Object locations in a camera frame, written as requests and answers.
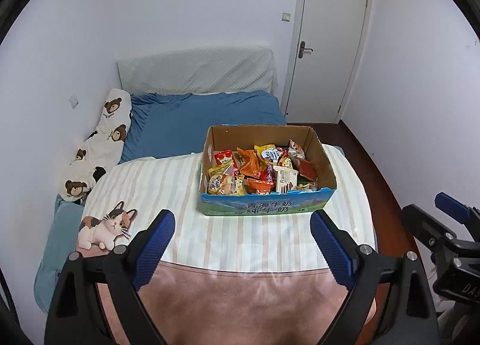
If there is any blue bed sheet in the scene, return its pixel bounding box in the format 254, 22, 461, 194
120, 91, 286, 163

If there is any grey padded headboard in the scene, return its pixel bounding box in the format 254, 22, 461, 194
117, 46, 278, 96

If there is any white wall socket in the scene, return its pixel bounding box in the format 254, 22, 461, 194
69, 94, 79, 110

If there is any white wall switch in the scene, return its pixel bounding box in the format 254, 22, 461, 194
281, 13, 291, 22

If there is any white door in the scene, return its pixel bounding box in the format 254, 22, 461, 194
281, 0, 370, 123

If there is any yellow chip bag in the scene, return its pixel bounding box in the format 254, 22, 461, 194
231, 174, 247, 196

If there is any orange snack bag upper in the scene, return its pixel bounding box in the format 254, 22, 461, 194
237, 148, 262, 179

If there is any striped white blanket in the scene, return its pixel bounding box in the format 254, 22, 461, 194
83, 154, 327, 273

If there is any colourful candy bag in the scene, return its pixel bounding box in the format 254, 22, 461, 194
293, 180, 317, 192

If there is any bread bun packet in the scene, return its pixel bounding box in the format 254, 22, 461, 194
208, 162, 234, 196

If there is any red crown snack packet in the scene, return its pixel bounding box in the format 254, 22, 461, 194
214, 150, 234, 165

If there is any orange snack bag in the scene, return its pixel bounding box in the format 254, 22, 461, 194
247, 178, 274, 195
237, 148, 262, 179

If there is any bear print pillow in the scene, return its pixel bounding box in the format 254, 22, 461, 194
58, 88, 132, 203

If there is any orange snack bag lower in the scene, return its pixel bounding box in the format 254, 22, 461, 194
247, 178, 274, 195

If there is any red purple snack packet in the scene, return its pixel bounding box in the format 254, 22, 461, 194
260, 163, 276, 185

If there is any white brown snack bag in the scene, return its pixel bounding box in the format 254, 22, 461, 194
288, 139, 306, 160

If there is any yellow cheese noodle packet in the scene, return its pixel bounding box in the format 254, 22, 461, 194
254, 143, 288, 165

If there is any brown cardboard box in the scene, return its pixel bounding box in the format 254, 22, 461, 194
199, 125, 337, 216

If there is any white chocolate biscuit box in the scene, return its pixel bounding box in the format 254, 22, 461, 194
273, 165, 299, 194

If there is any metal door handle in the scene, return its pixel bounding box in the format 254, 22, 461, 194
298, 40, 313, 59

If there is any red noodle packet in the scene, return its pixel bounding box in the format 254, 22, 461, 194
277, 148, 294, 169

